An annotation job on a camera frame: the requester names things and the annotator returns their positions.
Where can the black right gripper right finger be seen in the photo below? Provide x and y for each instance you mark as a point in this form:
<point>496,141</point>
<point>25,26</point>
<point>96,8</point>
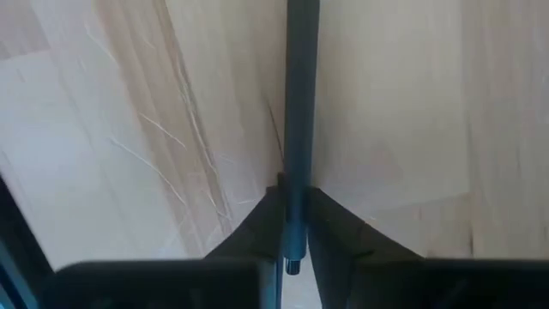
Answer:
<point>339,236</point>

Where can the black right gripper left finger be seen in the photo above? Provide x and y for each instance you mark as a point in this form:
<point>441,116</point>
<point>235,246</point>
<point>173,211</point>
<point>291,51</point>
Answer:
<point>261,232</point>

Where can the dark grey pen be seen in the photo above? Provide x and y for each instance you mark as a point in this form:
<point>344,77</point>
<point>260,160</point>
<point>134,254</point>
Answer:
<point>300,107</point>

